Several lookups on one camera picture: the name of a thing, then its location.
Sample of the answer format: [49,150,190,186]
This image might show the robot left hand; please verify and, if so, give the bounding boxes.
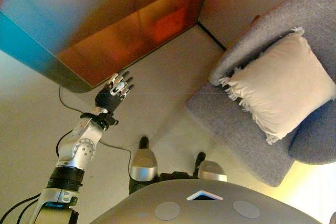
[94,69,135,112]

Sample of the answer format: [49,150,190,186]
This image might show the white fringed cushion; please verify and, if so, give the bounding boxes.
[219,26,336,145]

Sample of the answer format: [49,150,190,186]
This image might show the silver robot left leg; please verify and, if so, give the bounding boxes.
[128,136,160,196]

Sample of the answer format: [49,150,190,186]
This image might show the silver robot leg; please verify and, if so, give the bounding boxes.
[194,152,228,183]
[128,136,160,196]

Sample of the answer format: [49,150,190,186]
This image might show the glossy brown wooden cabinet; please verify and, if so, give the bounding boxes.
[0,0,212,93]

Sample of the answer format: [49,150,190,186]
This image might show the silver robot right leg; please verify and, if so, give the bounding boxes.
[194,152,228,183]

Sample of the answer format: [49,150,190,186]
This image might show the grey fabric armchair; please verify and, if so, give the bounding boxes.
[185,0,336,188]

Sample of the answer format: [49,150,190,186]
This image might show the grey robot torso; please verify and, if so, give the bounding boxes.
[90,171,325,224]

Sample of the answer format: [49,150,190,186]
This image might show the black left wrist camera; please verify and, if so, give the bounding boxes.
[80,112,119,128]

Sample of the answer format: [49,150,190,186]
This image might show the thin black floor cable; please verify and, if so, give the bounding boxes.
[56,84,132,180]

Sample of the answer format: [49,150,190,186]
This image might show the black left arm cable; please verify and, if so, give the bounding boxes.
[0,192,43,224]

